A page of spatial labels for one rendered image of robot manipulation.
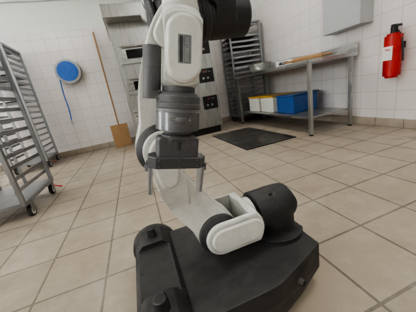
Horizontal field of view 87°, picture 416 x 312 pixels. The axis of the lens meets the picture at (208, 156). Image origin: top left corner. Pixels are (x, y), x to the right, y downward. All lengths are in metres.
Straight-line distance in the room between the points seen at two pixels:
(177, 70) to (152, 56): 0.06
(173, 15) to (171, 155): 0.24
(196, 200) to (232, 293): 0.29
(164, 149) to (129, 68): 3.28
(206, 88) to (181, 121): 3.45
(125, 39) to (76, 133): 2.03
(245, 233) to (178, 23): 0.61
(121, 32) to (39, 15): 1.66
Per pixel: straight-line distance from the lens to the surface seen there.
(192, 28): 0.42
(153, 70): 0.44
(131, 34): 3.78
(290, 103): 3.32
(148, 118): 0.61
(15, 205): 2.29
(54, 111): 4.85
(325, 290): 1.00
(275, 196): 0.84
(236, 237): 0.76
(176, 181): 0.61
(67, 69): 4.66
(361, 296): 1.02
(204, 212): 0.73
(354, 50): 3.36
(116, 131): 4.44
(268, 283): 0.78
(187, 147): 0.45
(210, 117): 3.88
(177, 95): 0.42
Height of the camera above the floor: 0.74
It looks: 17 degrees down
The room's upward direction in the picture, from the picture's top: 10 degrees counter-clockwise
